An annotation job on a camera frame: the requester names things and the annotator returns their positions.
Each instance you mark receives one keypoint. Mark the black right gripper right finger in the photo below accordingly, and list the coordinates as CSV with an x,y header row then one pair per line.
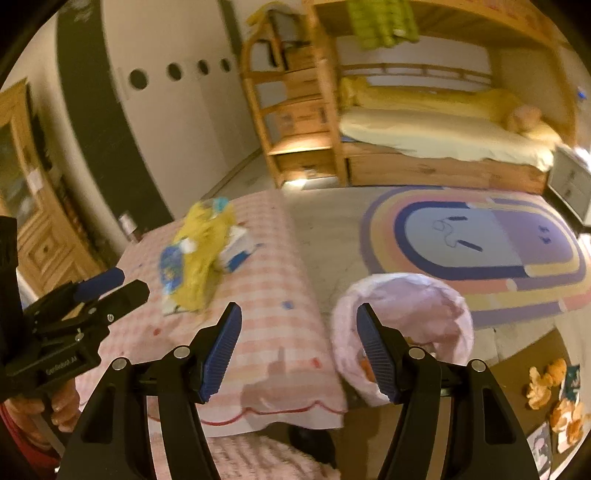
x,y
399,368

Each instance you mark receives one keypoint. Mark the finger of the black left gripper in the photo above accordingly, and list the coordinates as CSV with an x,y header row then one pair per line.
x,y
98,285
115,304

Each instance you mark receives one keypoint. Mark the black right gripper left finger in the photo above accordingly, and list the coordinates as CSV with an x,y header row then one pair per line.
x,y
211,350

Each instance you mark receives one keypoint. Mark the person left hand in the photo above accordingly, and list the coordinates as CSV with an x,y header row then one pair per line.
x,y
64,413

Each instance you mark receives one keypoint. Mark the wooden cabinet with drawers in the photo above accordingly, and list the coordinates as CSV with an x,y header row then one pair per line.
x,y
50,250

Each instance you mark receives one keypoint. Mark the white bottle on floor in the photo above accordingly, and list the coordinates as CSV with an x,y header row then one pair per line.
x,y
129,227

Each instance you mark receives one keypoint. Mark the pink checkered table cloth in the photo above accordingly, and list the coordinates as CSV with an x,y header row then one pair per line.
x,y
281,371

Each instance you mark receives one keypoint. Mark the white blue tissue pack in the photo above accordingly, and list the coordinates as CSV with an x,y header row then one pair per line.
x,y
238,248

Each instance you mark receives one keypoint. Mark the brown cardboard mat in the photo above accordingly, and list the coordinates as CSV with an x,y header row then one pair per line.
x,y
512,375

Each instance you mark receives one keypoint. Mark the rainbow oval rug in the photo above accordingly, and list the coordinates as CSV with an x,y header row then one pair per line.
x,y
509,254

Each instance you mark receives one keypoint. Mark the orange peel pieces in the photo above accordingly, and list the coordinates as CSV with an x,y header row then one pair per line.
x,y
559,386

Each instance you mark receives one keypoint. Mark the grey white nightstand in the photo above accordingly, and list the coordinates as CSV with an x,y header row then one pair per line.
x,y
569,180

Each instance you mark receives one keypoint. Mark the tan plush pillow toy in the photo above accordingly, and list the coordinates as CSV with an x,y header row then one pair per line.
x,y
523,119

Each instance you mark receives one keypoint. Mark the wooden bunk bed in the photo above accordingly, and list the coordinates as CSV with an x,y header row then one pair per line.
x,y
433,112

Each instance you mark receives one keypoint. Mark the wooden drawer staircase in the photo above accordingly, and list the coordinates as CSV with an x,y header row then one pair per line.
x,y
289,81

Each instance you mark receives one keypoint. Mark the green hanging jacket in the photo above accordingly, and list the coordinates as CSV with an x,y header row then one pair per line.
x,y
382,23

